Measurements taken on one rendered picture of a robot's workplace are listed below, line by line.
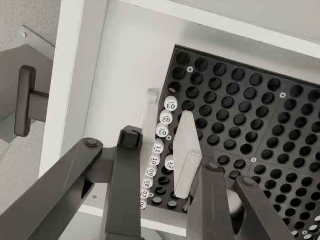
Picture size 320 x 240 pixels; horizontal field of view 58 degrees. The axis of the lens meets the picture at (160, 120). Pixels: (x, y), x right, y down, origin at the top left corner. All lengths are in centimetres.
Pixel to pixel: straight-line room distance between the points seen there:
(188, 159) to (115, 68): 21
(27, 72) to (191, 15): 16
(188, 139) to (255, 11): 28
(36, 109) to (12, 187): 133
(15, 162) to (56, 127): 126
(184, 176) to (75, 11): 16
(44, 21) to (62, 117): 101
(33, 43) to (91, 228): 91
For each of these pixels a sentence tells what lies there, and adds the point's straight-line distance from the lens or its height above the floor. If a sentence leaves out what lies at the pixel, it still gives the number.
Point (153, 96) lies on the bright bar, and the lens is 34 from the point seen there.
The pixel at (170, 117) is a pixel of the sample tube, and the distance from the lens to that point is 28.
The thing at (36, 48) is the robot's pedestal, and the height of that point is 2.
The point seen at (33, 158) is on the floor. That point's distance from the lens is 149.
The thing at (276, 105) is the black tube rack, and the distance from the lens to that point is 30.
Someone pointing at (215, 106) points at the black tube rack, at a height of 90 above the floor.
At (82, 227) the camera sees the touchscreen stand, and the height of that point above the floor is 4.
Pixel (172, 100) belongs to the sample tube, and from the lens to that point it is 27.
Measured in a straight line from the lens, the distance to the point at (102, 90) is 36.
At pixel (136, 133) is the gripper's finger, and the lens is 15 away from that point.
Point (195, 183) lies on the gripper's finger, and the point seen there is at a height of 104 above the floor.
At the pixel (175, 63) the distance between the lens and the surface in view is 27.
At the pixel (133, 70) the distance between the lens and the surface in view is 34.
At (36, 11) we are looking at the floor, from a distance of 128.
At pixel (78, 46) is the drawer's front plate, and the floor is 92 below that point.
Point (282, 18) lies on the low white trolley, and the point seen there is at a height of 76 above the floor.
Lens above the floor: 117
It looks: 68 degrees down
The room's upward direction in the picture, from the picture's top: 175 degrees counter-clockwise
